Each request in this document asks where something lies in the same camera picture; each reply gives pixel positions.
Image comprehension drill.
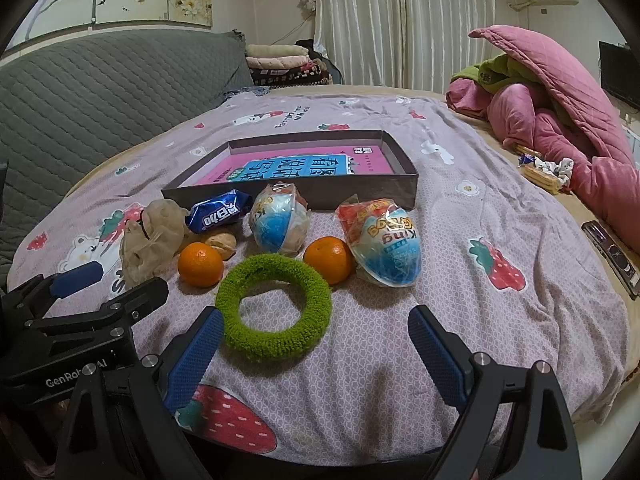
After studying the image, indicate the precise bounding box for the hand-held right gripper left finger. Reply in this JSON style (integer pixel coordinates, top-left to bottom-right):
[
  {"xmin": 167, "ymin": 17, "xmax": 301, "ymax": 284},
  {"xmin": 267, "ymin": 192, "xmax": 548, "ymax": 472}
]
[{"xmin": 52, "ymin": 305, "xmax": 226, "ymax": 480}]

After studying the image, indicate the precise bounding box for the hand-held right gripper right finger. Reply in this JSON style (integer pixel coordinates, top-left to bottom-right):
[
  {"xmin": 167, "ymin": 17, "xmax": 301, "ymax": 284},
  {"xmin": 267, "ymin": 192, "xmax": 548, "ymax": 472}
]
[{"xmin": 407, "ymin": 304, "xmax": 583, "ymax": 480}]

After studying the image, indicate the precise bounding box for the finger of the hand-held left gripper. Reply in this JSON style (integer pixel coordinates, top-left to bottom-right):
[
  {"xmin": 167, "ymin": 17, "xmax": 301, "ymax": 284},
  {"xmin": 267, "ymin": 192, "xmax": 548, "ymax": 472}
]
[
  {"xmin": 25, "ymin": 277, "xmax": 170, "ymax": 346},
  {"xmin": 0, "ymin": 261, "xmax": 105, "ymax": 323}
]

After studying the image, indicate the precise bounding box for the beige mesh drawstring pouch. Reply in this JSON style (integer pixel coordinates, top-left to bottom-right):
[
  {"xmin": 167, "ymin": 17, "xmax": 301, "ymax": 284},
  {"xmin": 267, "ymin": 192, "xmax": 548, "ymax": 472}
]
[{"xmin": 119, "ymin": 199, "xmax": 188, "ymax": 286}]

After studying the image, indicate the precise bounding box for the orange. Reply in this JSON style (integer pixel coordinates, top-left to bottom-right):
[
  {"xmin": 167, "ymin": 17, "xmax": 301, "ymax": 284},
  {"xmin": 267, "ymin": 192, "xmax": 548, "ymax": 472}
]
[
  {"xmin": 303, "ymin": 236, "xmax": 356, "ymax": 286},
  {"xmin": 178, "ymin": 242, "xmax": 224, "ymax": 288}
]

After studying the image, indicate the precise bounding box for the walnut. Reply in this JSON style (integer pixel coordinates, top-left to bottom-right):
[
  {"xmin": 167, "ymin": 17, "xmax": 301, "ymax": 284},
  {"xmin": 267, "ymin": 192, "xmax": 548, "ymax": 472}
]
[{"xmin": 205, "ymin": 232, "xmax": 237, "ymax": 261}]

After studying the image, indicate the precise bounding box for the blue snack packet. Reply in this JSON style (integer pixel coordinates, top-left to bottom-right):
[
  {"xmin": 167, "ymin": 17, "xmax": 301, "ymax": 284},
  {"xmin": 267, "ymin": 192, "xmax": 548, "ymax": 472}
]
[{"xmin": 185, "ymin": 188, "xmax": 251, "ymax": 234}]

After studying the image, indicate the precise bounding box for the large toy egg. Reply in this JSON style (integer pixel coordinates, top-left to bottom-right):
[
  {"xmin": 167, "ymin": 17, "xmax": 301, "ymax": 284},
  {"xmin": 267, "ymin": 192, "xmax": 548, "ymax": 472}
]
[{"xmin": 335, "ymin": 199, "xmax": 423, "ymax": 288}]

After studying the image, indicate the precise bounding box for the green fuzzy hair ring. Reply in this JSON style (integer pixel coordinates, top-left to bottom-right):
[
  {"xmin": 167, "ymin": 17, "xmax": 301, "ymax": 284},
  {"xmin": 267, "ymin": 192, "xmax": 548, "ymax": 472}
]
[{"xmin": 215, "ymin": 254, "xmax": 333, "ymax": 360}]

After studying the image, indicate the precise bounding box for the small toy egg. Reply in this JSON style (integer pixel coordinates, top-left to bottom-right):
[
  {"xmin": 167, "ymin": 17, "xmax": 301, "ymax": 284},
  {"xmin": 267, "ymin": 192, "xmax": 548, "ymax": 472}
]
[{"xmin": 248, "ymin": 182, "xmax": 311, "ymax": 255}]

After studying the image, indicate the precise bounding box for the shallow grey cardboard box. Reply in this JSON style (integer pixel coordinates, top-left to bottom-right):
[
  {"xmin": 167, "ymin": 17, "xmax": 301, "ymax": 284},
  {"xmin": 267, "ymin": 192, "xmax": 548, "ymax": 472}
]
[{"xmin": 161, "ymin": 130, "xmax": 419, "ymax": 211}]

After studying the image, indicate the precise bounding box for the strawberry printed bed sheet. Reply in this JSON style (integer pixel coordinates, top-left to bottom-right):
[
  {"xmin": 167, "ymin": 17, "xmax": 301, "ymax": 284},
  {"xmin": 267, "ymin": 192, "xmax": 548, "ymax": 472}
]
[{"xmin": 10, "ymin": 92, "xmax": 631, "ymax": 456}]

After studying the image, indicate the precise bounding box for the grey quilted cover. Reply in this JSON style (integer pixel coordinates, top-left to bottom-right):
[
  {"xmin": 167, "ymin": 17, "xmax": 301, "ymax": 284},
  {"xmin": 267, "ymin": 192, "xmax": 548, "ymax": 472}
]
[{"xmin": 0, "ymin": 30, "xmax": 253, "ymax": 281}]

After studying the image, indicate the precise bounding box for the pink book with blue label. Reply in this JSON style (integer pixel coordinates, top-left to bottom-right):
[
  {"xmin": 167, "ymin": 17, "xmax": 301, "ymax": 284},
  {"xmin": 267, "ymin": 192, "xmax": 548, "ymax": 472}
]
[{"xmin": 192, "ymin": 146, "xmax": 388, "ymax": 188}]

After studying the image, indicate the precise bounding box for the beige bed sheet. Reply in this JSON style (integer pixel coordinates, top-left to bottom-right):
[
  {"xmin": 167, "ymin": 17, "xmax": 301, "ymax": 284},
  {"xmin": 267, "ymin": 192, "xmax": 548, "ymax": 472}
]
[{"xmin": 260, "ymin": 82, "xmax": 640, "ymax": 361}]

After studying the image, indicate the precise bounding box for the dark rectangular device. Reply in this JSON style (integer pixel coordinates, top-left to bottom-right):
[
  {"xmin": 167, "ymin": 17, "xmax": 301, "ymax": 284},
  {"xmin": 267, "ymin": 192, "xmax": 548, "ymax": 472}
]
[{"xmin": 581, "ymin": 220, "xmax": 640, "ymax": 301}]

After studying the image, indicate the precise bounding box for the yellow snack packet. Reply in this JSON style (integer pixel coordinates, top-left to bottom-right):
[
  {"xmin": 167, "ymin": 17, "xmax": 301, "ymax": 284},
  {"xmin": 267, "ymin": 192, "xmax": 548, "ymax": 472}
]
[{"xmin": 520, "ymin": 160, "xmax": 563, "ymax": 193}]

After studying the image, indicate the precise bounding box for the white patterned cloth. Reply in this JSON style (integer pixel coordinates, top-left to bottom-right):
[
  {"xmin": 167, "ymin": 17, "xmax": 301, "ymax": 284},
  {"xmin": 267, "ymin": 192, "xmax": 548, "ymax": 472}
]
[{"xmin": 532, "ymin": 156, "xmax": 573, "ymax": 183}]

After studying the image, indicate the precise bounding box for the dark blue cloth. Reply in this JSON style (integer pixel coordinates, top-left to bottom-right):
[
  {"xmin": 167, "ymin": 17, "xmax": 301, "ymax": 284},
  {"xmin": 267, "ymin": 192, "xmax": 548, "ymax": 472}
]
[{"xmin": 222, "ymin": 85, "xmax": 271, "ymax": 99}]

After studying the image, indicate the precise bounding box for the stack of folded blankets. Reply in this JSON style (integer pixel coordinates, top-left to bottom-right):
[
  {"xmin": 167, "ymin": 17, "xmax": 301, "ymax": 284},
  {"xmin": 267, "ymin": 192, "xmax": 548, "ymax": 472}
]
[{"xmin": 245, "ymin": 44, "xmax": 331, "ymax": 87}]

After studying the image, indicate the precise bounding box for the pink quilt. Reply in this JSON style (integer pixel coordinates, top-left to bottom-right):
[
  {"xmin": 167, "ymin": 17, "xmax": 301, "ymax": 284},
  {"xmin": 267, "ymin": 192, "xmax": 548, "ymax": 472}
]
[{"xmin": 446, "ymin": 25, "xmax": 640, "ymax": 241}]

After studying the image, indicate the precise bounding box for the white cabinet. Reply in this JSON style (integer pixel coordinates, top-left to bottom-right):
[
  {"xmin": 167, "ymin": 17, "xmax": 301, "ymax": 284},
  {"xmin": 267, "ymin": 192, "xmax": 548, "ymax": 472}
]
[{"xmin": 625, "ymin": 125, "xmax": 640, "ymax": 171}]

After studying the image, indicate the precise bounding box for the green blanket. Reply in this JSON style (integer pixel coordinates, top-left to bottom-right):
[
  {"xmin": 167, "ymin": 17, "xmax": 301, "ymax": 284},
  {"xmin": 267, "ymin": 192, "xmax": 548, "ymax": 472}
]
[{"xmin": 451, "ymin": 54, "xmax": 531, "ymax": 95}]

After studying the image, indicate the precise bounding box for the black television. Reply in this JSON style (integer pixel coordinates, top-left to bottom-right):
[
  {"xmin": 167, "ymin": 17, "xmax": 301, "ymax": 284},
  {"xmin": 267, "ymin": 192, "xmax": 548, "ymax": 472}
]
[{"xmin": 598, "ymin": 41, "xmax": 640, "ymax": 111}]

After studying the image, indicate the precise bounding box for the white curtain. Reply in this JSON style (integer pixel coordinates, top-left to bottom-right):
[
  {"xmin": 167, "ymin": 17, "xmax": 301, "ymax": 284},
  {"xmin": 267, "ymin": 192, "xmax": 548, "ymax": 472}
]
[{"xmin": 313, "ymin": 0, "xmax": 493, "ymax": 92}]

